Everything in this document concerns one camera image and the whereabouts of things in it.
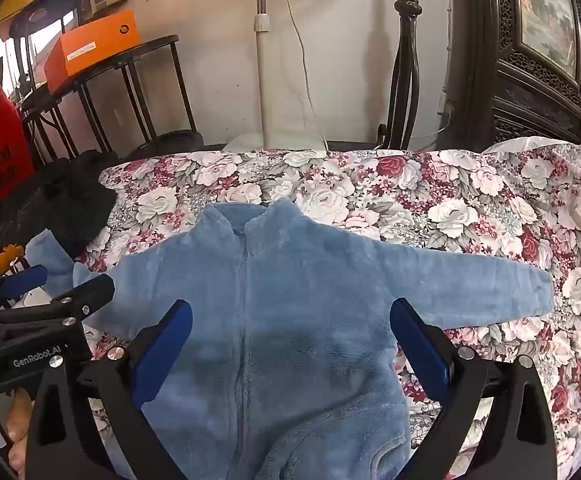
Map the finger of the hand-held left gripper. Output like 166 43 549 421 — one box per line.
0 274 116 327
0 264 49 311

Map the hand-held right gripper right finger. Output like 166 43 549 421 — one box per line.
389 298 557 480

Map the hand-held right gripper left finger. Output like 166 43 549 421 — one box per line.
28 300 194 480

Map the blue fleece jacket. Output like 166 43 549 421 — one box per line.
23 197 556 480

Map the black cloth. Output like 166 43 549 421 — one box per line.
0 150 118 261

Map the floral blanket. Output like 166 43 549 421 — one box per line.
78 142 581 480

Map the black round stand base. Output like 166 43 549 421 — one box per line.
124 130 222 162

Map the black metal table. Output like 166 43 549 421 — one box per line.
20 35 197 163

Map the white plastic bag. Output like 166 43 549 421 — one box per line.
483 135 581 162

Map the orange box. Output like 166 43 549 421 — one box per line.
43 9 141 95

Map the blue stool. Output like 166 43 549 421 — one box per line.
6 4 80 43

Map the white floor stand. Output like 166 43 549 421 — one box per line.
223 0 329 156

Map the carved wooden screen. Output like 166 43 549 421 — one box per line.
448 0 581 147

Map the dark ornate metal post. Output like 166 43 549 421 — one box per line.
377 0 427 152

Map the white cable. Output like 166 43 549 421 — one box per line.
284 0 317 117

